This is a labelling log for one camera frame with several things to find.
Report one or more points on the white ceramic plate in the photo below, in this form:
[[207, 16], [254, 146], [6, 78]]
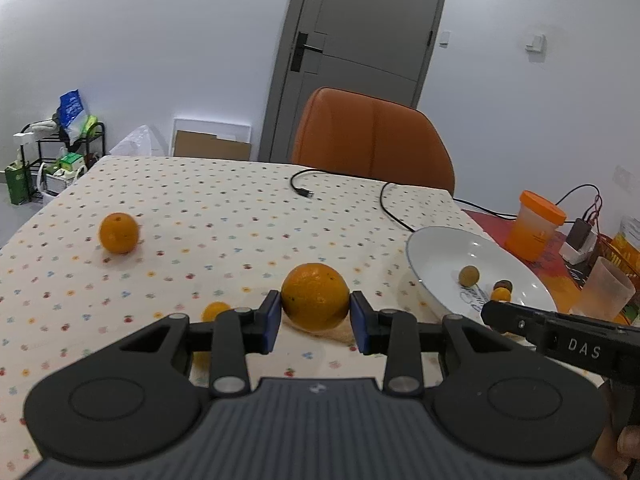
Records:
[[458, 272]]

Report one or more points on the person's right hand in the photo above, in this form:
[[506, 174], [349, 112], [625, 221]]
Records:
[[617, 448]]

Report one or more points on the grey entrance door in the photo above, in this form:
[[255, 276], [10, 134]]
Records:
[[380, 48]]

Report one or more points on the clear plastic bag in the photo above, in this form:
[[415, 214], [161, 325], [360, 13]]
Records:
[[142, 141]]

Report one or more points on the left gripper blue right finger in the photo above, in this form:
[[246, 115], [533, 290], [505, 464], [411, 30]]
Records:
[[394, 334]]

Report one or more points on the single orange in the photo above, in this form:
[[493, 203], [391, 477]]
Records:
[[119, 233]]

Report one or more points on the black power adapter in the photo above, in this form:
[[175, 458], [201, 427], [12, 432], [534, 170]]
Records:
[[578, 234]]

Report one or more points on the green-yellow small fruit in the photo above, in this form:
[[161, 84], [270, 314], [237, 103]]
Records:
[[469, 276]]

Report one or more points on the green carton box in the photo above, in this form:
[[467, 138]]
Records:
[[18, 183]]

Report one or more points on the white wall switch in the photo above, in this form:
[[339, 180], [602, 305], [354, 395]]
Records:
[[535, 44]]

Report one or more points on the colourful red yellow mat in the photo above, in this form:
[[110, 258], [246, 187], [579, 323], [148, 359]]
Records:
[[563, 282]]

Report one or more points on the large orange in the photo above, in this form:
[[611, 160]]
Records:
[[315, 297]]

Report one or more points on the ribbed clear glass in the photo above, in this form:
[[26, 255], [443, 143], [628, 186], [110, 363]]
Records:
[[605, 293]]

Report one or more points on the small yellow orange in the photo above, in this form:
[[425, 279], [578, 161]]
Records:
[[501, 294], [214, 309]]

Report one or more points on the orange lidded plastic cup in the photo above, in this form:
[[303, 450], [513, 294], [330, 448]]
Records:
[[533, 227]]

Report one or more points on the small peeled pomelo segment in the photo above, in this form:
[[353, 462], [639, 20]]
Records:
[[342, 333]]

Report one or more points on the orange wire basket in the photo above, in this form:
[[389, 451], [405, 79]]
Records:
[[606, 249]]

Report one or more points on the white power strip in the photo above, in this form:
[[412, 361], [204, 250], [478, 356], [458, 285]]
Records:
[[574, 256]]

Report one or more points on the blue plastic bag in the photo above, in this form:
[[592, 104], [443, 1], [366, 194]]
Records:
[[72, 114]]

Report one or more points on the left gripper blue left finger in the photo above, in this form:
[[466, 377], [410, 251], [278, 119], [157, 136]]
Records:
[[236, 334]]

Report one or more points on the orange leather chair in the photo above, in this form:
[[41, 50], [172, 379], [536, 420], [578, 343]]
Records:
[[361, 136]]

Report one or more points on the white framed cardboard panel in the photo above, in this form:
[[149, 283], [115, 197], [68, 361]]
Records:
[[212, 140]]

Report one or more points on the floral patterned tablecloth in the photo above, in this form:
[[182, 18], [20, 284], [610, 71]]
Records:
[[231, 231]]

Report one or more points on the black metal shelf rack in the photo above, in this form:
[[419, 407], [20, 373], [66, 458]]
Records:
[[50, 159]]

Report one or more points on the black door handle lock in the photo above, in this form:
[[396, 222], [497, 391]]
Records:
[[301, 46]]

